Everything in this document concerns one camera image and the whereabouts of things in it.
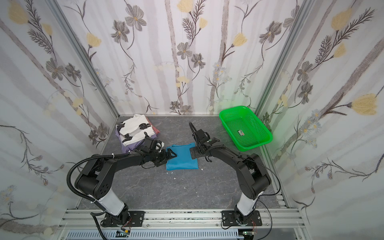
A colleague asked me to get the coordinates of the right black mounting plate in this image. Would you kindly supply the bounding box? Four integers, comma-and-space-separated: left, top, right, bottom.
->
221, 210, 263, 227

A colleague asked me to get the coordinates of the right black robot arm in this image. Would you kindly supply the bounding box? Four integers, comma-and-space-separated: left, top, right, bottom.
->
191, 130, 271, 225

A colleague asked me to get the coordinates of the green plastic basket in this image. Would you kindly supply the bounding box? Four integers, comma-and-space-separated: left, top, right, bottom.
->
219, 106, 273, 152

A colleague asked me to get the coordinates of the black mounting plate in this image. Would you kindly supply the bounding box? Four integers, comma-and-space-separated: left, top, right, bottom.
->
221, 210, 263, 227
101, 211, 145, 228

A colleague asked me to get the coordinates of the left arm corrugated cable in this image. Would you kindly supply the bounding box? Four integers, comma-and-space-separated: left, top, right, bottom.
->
66, 152, 133, 203

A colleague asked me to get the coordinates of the white slotted cable duct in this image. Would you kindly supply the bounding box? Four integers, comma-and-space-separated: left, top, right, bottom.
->
65, 229, 245, 240

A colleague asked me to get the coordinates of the white black folded shirt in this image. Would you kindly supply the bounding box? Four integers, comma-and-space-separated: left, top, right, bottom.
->
116, 114, 156, 147

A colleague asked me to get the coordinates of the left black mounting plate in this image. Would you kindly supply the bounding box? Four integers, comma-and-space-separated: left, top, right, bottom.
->
101, 211, 145, 228

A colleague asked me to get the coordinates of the red folded shirt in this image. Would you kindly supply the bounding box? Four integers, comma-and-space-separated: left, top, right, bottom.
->
146, 117, 160, 135

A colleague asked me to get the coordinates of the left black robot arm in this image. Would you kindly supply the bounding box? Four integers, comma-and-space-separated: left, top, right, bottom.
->
67, 137, 178, 227

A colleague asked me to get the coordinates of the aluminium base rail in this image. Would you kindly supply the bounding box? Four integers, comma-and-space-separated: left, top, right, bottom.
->
58, 209, 310, 240

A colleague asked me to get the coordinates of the blue t shirt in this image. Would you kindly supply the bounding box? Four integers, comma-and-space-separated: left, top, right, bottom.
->
166, 143, 199, 171

